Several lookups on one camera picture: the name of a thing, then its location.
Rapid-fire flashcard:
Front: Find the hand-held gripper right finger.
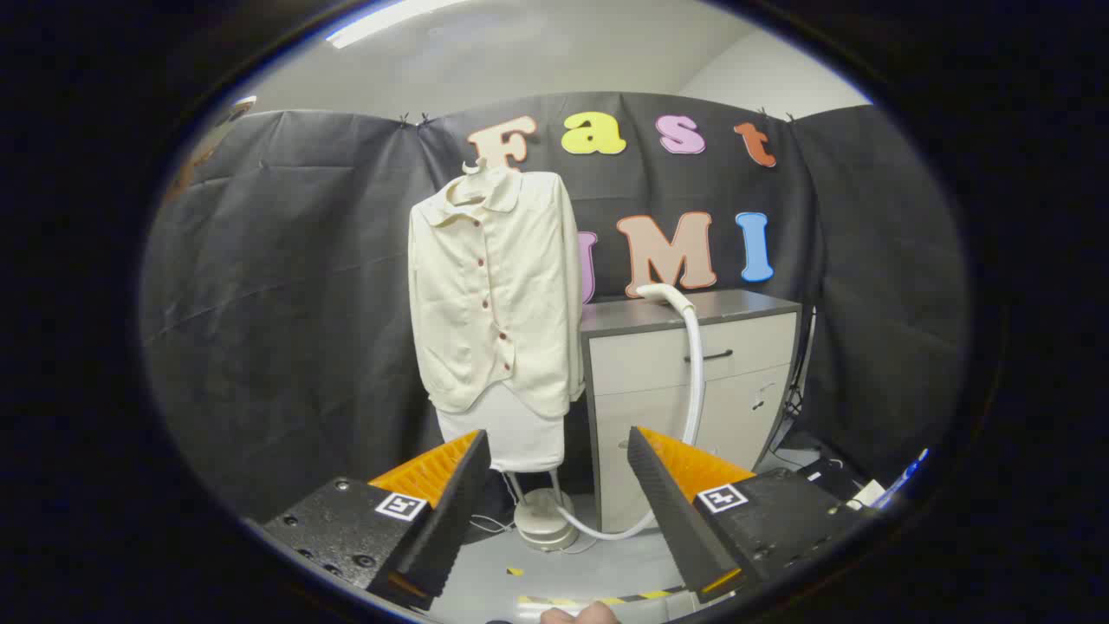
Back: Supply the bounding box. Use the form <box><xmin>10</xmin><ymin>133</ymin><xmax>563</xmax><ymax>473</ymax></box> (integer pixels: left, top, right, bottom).
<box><xmin>626</xmin><ymin>425</ymin><xmax>880</xmax><ymax>606</ymax></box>

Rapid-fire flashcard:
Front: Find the white plastic clothes hanger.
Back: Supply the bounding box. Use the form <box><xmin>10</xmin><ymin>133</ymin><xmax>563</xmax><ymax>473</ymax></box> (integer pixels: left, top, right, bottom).
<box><xmin>461</xmin><ymin>158</ymin><xmax>512</xmax><ymax>205</ymax></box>

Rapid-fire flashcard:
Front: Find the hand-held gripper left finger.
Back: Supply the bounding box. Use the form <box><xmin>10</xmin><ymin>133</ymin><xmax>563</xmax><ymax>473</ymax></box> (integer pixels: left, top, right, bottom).
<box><xmin>260</xmin><ymin>429</ymin><xmax>492</xmax><ymax>612</ymax></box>

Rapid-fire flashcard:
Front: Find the white steamer base with poles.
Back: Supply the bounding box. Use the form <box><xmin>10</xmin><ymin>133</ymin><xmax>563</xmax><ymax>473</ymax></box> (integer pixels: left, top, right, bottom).
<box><xmin>505</xmin><ymin>468</ymin><xmax>580</xmax><ymax>553</ymax></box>

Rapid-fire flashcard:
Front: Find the black box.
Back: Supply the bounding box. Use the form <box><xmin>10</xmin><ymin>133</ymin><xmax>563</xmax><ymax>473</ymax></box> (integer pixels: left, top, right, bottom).
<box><xmin>797</xmin><ymin>455</ymin><xmax>867</xmax><ymax>504</ymax></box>

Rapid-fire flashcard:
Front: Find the cream button-up shirt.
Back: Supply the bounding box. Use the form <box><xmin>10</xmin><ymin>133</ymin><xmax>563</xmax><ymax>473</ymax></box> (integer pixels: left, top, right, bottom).
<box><xmin>407</xmin><ymin>169</ymin><xmax>587</xmax><ymax>419</ymax></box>

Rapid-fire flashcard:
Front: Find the blue pen-shaped object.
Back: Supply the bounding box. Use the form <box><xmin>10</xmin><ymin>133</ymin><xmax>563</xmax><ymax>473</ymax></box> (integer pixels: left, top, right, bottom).
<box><xmin>875</xmin><ymin>449</ymin><xmax>930</xmax><ymax>508</ymax></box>

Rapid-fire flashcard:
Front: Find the white steamer hose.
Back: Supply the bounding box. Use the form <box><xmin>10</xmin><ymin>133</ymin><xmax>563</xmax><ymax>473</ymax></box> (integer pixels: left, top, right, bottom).
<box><xmin>554</xmin><ymin>299</ymin><xmax>704</xmax><ymax>543</ymax></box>

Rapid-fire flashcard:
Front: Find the white cabinet with grey top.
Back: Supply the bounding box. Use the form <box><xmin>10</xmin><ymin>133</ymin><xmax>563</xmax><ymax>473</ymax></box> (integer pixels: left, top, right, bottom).
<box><xmin>579</xmin><ymin>289</ymin><xmax>802</xmax><ymax>534</ymax></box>

